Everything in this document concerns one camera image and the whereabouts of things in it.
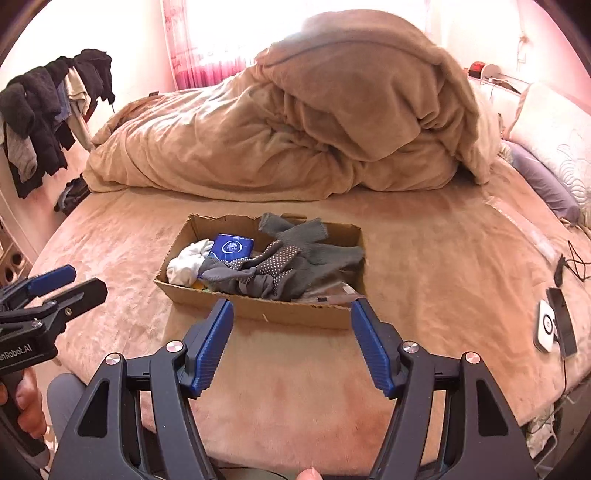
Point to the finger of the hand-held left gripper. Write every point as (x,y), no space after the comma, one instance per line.
(81,297)
(51,277)

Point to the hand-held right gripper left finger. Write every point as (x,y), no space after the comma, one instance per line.
(212,346)

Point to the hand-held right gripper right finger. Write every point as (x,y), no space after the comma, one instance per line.
(369,341)

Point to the yellow cartoon tissue packet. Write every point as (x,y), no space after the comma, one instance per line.
(203,285)

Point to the bag of cotton swabs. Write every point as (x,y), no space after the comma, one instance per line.
(332,291)

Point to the cardboard box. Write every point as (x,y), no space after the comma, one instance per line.
(277,314)

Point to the white sock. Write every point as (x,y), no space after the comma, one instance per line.
(187,265)

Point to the blue tissue packet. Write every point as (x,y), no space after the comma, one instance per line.
(231,247)

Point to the grey dotted socks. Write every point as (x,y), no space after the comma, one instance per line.
(277,267)

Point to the person's left hand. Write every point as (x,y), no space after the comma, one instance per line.
(32,401)

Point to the person's right hand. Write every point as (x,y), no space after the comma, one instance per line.
(309,474)

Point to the person's leg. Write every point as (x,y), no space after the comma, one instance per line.
(69,397)

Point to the hanging dark clothes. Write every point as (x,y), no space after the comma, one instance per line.
(37,106)

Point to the white power bank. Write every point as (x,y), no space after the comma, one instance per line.
(545,327)

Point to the black phone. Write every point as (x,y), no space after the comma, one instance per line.
(564,323)

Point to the beige duvet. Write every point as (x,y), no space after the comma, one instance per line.
(300,129)

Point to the purple pillow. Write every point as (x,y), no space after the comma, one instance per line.
(540,184)

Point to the pink curtain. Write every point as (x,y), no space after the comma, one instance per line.
(217,69)

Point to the white floral pillow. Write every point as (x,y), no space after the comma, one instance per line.
(554,129)

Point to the red object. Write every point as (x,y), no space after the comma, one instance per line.
(476,70)

